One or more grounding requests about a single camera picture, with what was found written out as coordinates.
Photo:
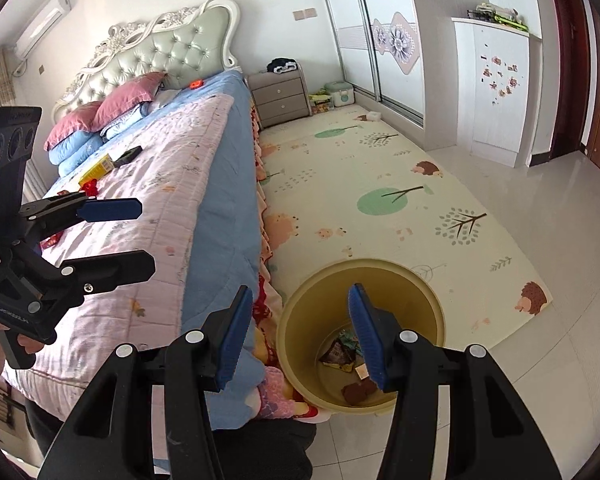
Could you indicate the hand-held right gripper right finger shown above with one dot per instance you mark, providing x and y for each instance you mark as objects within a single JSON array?
[{"x": 367, "y": 345}]

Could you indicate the blue blanket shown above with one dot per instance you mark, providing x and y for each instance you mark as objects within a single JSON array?
[{"x": 220, "y": 240}]

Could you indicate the colourful toy box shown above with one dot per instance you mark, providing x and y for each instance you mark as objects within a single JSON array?
[{"x": 321, "y": 104}]

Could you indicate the grey nightstand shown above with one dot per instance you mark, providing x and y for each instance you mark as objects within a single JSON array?
[{"x": 280, "y": 97}]

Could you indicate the black and white cloth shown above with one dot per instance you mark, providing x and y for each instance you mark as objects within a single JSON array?
[{"x": 282, "y": 66}]

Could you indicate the black packet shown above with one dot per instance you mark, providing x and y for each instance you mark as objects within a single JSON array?
[{"x": 128, "y": 155}]

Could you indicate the yellow carton box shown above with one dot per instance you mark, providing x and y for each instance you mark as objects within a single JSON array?
[{"x": 97, "y": 169}]

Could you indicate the brown crumpled wrapper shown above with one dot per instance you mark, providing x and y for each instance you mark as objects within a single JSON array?
[{"x": 357, "y": 391}]

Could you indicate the pink floral quilt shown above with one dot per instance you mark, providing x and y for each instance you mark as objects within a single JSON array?
[{"x": 145, "y": 200}]

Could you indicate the red snack wrapper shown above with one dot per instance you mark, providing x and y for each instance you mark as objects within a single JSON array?
[
  {"x": 54, "y": 240},
  {"x": 90, "y": 188}
]

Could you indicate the brown snack wrapper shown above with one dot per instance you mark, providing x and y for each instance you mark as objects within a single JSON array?
[{"x": 337, "y": 355}]

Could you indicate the green black toy set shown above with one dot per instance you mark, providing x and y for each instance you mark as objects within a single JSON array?
[{"x": 500, "y": 15}]

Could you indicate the red orange toy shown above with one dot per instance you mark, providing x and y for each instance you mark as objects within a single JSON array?
[{"x": 196, "y": 83}]

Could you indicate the yellow plastic bin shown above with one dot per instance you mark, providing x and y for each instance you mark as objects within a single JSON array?
[{"x": 305, "y": 320}]

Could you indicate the floral ruffled bed sheet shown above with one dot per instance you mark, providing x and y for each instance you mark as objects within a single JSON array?
[{"x": 266, "y": 260}]

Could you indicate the green snack wrapper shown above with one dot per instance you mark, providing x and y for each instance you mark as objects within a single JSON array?
[{"x": 351, "y": 340}]

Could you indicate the cream printed play mat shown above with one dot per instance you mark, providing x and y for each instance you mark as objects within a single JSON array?
[{"x": 355, "y": 160}]

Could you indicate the pink pillow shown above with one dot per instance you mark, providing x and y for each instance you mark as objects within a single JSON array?
[
  {"x": 72, "y": 125},
  {"x": 130, "y": 97}
]

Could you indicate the person's black pants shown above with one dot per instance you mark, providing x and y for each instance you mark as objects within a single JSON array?
[{"x": 260, "y": 452}]

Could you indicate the dark wooden door frame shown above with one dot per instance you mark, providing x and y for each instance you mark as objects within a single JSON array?
[{"x": 565, "y": 60}]

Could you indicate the blue folded duvet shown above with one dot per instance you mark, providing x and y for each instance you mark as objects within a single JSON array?
[{"x": 75, "y": 152}]

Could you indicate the blue white pillow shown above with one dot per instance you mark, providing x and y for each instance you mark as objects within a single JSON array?
[{"x": 125, "y": 122}]

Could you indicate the white floral sliding wardrobe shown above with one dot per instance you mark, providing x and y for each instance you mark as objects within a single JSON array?
[{"x": 375, "y": 20}]

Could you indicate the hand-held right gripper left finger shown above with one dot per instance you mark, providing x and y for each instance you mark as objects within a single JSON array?
[{"x": 232, "y": 350}]

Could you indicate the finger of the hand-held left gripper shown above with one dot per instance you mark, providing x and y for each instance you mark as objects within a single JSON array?
[
  {"x": 112, "y": 209},
  {"x": 120, "y": 267}
]

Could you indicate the white tufted bed headboard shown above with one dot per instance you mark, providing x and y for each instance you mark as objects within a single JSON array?
[{"x": 170, "y": 45}]

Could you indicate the white air conditioner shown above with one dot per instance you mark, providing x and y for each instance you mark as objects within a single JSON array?
[{"x": 40, "y": 25}]

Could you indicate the white green storage box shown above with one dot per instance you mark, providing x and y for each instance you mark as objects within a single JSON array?
[{"x": 339, "y": 95}]

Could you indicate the white cabinet with stickers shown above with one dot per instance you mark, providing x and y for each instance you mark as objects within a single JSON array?
[{"x": 495, "y": 105}]

